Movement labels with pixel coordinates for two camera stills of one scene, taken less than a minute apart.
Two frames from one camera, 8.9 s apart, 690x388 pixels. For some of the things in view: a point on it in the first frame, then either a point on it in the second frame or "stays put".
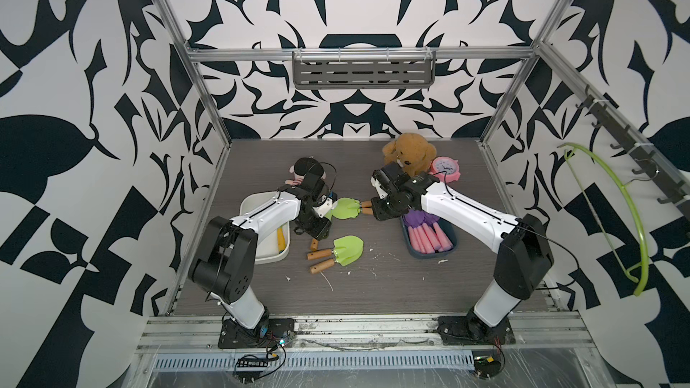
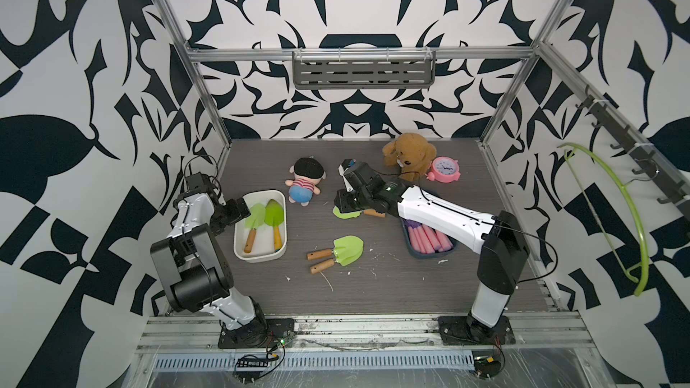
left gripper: [322, 230] → [236, 215]
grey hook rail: [676, 190] stays put
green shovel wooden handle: [349, 208] stays put
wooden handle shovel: [345, 250] stays put
